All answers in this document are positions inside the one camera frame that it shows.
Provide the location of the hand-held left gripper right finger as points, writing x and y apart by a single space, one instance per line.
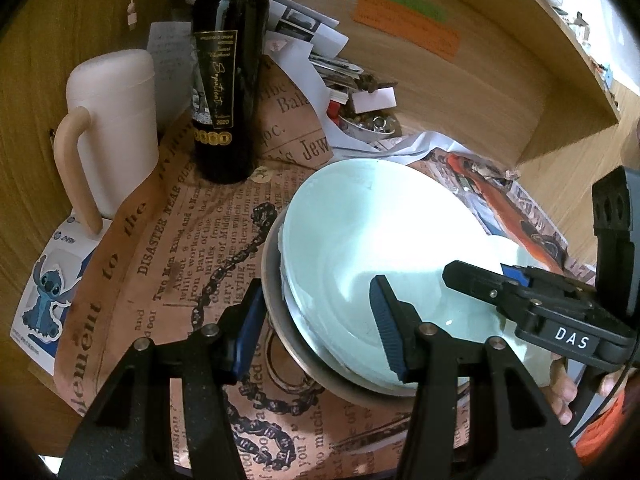
390 330

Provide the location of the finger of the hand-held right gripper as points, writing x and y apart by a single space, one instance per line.
515 272
490 290

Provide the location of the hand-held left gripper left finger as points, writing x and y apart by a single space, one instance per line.
245 330

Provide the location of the dark brown plate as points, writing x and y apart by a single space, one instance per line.
274 290

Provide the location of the mint green plate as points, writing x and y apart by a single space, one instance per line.
375 220

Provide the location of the person's right hand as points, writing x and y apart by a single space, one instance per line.
562 390

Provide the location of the person's orange clothing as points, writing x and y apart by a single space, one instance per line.
605 425

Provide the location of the newspaper print table mat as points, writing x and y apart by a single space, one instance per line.
200 240

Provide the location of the small beige disc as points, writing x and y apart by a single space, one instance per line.
261 175

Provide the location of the small bowl of trinkets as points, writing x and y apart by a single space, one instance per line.
365 130

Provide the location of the cartoon sticker sheet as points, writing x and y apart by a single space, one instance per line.
45 300

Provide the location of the white folded card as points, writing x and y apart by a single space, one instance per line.
375 100

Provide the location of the wooden shelf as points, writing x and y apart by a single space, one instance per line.
565 45

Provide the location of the pale pink mug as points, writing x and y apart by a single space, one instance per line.
115 125

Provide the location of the dark wine bottle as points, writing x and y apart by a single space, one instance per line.
225 85

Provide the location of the orange sticky note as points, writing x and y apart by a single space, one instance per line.
410 25

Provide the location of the handwritten note paper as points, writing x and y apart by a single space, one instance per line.
170 70

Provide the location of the pile of papers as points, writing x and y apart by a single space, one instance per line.
310 30

